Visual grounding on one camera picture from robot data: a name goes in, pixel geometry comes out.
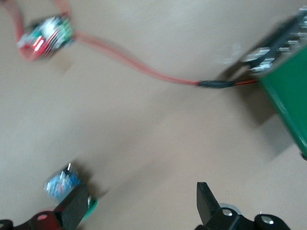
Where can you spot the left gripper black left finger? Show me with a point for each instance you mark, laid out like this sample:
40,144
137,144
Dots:
72,208

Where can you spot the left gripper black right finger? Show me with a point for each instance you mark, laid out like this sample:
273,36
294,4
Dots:
208,210

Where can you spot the green push button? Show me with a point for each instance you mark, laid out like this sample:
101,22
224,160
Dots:
60,183

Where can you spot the green conveyor belt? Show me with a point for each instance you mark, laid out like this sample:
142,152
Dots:
292,95

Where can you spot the small green circuit board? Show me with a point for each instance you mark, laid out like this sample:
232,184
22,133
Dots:
48,36

